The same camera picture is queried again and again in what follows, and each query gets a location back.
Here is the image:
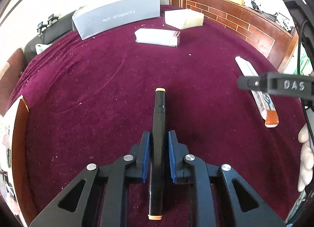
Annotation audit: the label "grey red striped carton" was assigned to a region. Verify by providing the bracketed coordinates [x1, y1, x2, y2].
[135, 28, 180, 47]

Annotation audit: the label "right white gloved hand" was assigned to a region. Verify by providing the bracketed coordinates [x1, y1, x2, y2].
[298, 124, 313, 192]

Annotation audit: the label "black marker peach caps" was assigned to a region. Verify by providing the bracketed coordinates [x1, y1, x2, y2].
[148, 88, 165, 221]

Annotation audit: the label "long white ointment box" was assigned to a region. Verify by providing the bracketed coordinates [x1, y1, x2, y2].
[235, 56, 279, 128]

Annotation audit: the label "black leather sofa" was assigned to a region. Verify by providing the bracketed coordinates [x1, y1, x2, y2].
[24, 12, 74, 64]

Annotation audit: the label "maroon armchair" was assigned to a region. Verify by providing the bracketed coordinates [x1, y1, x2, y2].
[0, 48, 25, 116]

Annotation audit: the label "black camera clamps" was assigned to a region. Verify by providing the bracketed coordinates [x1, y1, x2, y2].
[37, 14, 59, 36]

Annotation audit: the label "brown wooden cabinet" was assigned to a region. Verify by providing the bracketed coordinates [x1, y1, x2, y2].
[170, 0, 298, 72]

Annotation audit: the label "white plastic bag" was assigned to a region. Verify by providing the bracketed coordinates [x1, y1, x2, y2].
[35, 44, 52, 55]

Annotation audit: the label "maroon velvet table cloth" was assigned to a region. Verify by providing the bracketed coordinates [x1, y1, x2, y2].
[9, 17, 304, 226]

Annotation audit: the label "white gold tray box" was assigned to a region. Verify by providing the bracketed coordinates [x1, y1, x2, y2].
[1, 96, 37, 226]

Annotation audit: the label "grey shoe box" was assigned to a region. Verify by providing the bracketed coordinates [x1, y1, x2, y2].
[72, 0, 160, 40]

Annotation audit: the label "small cream cardboard box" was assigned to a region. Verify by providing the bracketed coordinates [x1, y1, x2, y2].
[164, 9, 204, 30]

